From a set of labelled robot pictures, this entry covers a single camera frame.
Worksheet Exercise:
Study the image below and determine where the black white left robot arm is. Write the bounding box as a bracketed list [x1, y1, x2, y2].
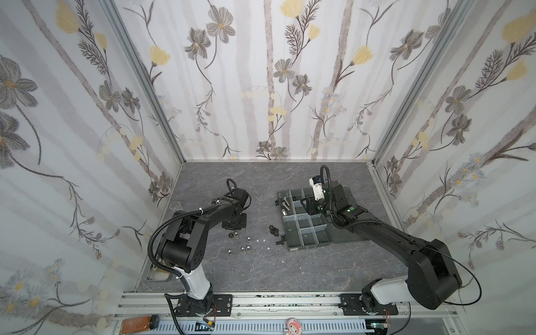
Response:
[147, 178, 251, 317]

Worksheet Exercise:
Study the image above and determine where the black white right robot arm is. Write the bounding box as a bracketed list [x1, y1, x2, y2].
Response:
[301, 177, 463, 314]

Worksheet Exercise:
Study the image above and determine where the green plastic organizer box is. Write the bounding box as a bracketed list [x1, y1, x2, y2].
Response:
[275, 187, 365, 251]

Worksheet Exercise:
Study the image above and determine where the pink figurine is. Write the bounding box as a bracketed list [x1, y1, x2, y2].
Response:
[284, 318, 303, 335]

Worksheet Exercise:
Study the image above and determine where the orange black tool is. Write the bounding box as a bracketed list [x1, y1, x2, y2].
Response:
[119, 314, 160, 334]

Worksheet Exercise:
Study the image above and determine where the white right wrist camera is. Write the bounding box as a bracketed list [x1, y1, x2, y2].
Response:
[309, 175, 325, 201]

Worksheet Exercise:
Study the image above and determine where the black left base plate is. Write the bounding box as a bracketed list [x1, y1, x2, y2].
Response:
[172, 294, 233, 318]

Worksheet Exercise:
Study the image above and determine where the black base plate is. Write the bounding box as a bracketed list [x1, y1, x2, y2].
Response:
[172, 294, 233, 318]
[338, 293, 399, 316]

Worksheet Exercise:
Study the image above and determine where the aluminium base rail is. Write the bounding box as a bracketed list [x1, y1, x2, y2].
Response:
[112, 292, 467, 334]

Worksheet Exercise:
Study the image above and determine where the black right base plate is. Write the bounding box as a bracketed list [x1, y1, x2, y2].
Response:
[338, 293, 399, 316]

